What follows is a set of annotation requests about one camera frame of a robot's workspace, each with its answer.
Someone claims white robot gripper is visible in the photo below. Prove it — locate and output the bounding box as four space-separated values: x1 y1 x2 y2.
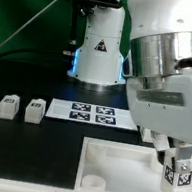
112 60 192 176

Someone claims white square table top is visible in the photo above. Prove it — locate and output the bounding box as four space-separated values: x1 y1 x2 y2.
75 137 163 192

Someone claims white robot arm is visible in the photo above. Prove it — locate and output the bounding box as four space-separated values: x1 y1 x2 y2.
68 0 192 174

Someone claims white sheet with fiducial tags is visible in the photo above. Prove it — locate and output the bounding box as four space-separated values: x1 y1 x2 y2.
46 98 137 131

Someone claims black camera on stand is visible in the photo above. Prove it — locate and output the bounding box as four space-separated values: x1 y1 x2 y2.
68 0 122 48

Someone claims grey camera cable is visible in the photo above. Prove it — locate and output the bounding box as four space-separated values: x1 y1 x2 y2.
0 0 88 72

